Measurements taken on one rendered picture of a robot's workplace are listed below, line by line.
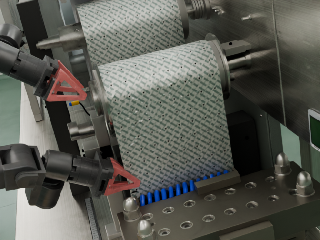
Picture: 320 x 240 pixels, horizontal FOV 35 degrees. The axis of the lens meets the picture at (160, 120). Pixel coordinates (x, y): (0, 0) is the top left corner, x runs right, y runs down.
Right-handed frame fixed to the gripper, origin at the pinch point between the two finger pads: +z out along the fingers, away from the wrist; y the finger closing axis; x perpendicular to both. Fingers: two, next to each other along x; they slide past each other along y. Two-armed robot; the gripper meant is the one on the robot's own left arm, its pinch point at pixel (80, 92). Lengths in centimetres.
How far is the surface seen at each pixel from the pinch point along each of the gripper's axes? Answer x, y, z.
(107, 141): -7.6, 0.2, 10.0
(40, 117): -36, -95, 10
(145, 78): 9.3, 6.8, 9.0
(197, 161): -2.0, 7.6, 27.8
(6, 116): -138, -397, 30
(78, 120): -29, -84, 22
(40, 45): 1.7, -22.8, -8.9
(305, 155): 7, -8, 63
